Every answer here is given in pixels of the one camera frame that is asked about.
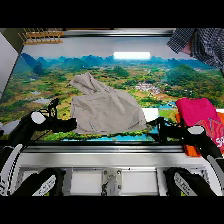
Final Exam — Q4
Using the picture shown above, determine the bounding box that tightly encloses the orange garment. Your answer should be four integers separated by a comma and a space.
175, 111, 224, 158

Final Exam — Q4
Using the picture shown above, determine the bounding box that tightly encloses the silver frame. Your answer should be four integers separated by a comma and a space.
12, 28, 224, 197

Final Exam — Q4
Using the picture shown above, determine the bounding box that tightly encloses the person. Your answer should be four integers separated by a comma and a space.
166, 27, 224, 78

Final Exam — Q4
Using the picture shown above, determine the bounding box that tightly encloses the red printed T-shirt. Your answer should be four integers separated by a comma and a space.
198, 117, 224, 155

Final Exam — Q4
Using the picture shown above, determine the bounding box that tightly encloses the stack of brown clothes hangers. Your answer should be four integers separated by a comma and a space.
18, 28, 65, 46

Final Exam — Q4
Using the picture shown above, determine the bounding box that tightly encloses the grey garment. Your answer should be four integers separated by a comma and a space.
67, 72, 149, 135

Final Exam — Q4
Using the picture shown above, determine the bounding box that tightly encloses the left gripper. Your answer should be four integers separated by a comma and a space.
53, 118, 79, 133

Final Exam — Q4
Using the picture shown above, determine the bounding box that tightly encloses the pink garment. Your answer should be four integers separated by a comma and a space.
175, 97, 222, 128

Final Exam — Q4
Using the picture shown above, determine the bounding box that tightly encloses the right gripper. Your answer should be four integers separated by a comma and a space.
146, 118, 165, 134

